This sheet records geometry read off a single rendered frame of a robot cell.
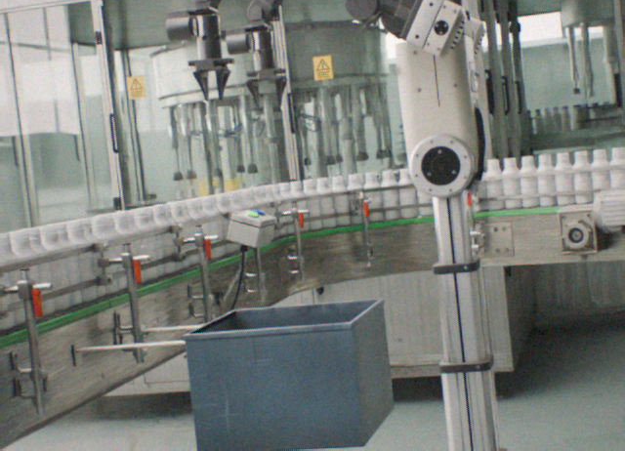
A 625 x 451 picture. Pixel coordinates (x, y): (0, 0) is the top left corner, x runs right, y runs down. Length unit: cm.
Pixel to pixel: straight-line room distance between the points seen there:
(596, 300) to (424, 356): 205
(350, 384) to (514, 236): 199
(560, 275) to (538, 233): 373
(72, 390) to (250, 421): 35
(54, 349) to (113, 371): 27
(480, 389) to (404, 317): 285
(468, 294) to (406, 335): 287
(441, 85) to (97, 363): 112
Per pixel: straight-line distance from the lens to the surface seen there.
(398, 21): 297
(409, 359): 606
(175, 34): 311
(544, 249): 412
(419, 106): 311
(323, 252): 409
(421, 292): 600
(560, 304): 787
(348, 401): 224
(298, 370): 224
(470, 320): 319
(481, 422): 323
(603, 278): 784
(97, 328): 253
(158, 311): 284
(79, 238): 257
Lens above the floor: 125
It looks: 3 degrees down
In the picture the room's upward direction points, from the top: 6 degrees counter-clockwise
